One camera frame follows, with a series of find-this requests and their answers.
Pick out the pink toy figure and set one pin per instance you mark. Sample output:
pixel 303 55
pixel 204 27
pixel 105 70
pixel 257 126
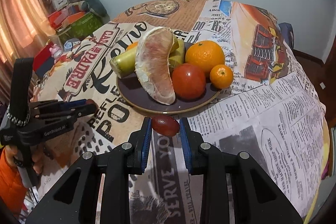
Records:
pixel 56 51

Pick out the dark purple plate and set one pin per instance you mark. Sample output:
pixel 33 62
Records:
pixel 134 94

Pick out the printed newspaper tablecloth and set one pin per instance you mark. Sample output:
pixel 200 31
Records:
pixel 271 111

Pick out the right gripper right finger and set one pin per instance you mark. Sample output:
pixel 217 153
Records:
pixel 257 199

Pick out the red box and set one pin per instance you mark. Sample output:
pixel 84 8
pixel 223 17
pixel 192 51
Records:
pixel 43 61

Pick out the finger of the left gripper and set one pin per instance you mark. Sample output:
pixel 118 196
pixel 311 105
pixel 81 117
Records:
pixel 51 114
pixel 61 105

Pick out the orange mandarin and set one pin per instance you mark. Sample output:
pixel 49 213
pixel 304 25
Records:
pixel 133 45

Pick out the small orange kumquat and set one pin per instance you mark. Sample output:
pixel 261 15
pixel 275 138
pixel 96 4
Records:
pixel 221 76

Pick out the yellow-green sugarcane piece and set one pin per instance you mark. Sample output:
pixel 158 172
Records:
pixel 124 64

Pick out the orange sleeve forearm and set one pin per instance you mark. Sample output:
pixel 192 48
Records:
pixel 11 189

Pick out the person's left hand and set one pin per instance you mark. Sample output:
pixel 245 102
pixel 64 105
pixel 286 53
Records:
pixel 11 151

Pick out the pink curtain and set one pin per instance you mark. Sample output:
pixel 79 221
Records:
pixel 25 27

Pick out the red tomato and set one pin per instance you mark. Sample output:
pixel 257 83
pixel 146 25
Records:
pixel 189 82

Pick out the dark red grape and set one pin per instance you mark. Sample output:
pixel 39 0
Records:
pixel 165 125

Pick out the round orange on plate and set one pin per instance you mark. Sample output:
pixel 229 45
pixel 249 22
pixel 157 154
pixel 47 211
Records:
pixel 205 55

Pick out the grey neck pillow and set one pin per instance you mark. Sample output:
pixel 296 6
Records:
pixel 88 2

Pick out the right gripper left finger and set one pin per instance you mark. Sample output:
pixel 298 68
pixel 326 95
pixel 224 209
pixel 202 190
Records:
pixel 94 180

